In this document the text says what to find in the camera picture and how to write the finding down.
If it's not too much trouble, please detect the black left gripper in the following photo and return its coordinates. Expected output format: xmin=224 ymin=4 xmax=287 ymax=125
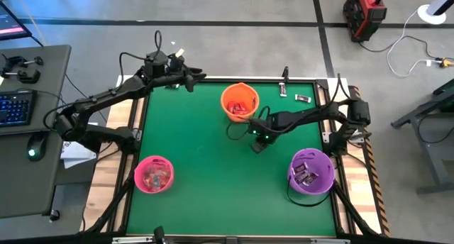
xmin=140 ymin=60 xmax=208 ymax=94

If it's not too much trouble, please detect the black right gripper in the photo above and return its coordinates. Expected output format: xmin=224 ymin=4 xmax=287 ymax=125
xmin=247 ymin=111 xmax=282 ymax=155

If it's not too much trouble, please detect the orange plastic bucket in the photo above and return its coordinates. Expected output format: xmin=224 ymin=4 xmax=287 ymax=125
xmin=220 ymin=82 xmax=261 ymax=124

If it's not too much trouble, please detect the purple jack-o-lantern bucket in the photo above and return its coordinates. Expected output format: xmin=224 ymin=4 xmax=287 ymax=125
xmin=285 ymin=147 xmax=336 ymax=207

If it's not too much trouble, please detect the pink plastic bucket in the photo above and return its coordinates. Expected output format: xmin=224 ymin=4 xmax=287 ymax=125
xmin=133 ymin=155 xmax=175 ymax=195

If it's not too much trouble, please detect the yellow black hazard tape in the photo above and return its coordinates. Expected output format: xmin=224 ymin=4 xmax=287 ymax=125
xmin=349 ymin=84 xmax=392 ymax=238

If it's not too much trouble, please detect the white paper sheet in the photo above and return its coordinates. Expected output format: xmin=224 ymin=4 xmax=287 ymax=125
xmin=59 ymin=140 xmax=98 ymax=170

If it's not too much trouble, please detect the light wooden table base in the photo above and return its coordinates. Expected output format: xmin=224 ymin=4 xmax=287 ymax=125
xmin=80 ymin=74 xmax=391 ymax=238

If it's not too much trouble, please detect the black metal table stand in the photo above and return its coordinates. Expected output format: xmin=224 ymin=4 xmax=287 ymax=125
xmin=390 ymin=79 xmax=454 ymax=196

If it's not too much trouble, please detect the black screw clamp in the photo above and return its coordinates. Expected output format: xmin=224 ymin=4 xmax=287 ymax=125
xmin=0 ymin=54 xmax=45 ymax=70
xmin=0 ymin=69 xmax=42 ymax=84

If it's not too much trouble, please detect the red and black power box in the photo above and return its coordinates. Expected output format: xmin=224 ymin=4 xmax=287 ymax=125
xmin=342 ymin=0 xmax=388 ymax=43

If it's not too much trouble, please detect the black computer mouse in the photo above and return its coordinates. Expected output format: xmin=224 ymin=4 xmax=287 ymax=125
xmin=26 ymin=131 xmax=49 ymax=163

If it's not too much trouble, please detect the black backlit keyboard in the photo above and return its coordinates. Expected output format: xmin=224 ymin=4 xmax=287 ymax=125
xmin=0 ymin=89 xmax=37 ymax=128

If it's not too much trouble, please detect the dark screen with red bar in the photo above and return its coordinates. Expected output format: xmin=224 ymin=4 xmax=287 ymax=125
xmin=0 ymin=1 xmax=33 ymax=42

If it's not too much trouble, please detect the dark grey desk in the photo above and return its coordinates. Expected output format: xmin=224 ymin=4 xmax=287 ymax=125
xmin=0 ymin=44 xmax=72 ymax=220

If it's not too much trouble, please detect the white round stand base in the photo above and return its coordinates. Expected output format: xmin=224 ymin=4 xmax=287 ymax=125
xmin=416 ymin=3 xmax=448 ymax=26

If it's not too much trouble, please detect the dark grey stand pole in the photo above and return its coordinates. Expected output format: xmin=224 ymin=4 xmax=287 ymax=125
xmin=426 ymin=0 xmax=454 ymax=16

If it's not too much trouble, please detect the black table edge frame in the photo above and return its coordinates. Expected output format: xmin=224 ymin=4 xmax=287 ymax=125
xmin=79 ymin=75 xmax=391 ymax=244

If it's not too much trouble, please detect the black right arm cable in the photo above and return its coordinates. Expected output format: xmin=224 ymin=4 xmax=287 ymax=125
xmin=226 ymin=105 xmax=271 ymax=142

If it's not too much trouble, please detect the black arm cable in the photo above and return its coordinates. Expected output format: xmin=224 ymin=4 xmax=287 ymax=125
xmin=226 ymin=105 xmax=271 ymax=142
xmin=118 ymin=29 xmax=163 ymax=82

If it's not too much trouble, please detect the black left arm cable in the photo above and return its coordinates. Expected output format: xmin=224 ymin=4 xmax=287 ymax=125
xmin=118 ymin=29 xmax=163 ymax=82

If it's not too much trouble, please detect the black diagonal frame brace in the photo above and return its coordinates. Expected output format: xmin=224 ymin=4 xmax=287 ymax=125
xmin=332 ymin=182 xmax=380 ymax=238
xmin=79 ymin=179 xmax=136 ymax=236

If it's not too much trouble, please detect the black table-level camera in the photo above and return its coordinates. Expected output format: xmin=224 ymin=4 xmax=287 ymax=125
xmin=153 ymin=225 xmax=167 ymax=244

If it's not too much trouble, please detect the white power cable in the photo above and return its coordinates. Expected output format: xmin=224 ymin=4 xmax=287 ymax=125
xmin=385 ymin=8 xmax=444 ymax=79

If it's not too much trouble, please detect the yellow hanging rope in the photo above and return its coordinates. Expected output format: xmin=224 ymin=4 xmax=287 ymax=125
xmin=10 ymin=0 xmax=48 ymax=48

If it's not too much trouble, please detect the black floor cable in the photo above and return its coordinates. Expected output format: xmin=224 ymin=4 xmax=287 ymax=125
xmin=357 ymin=33 xmax=441 ymax=61

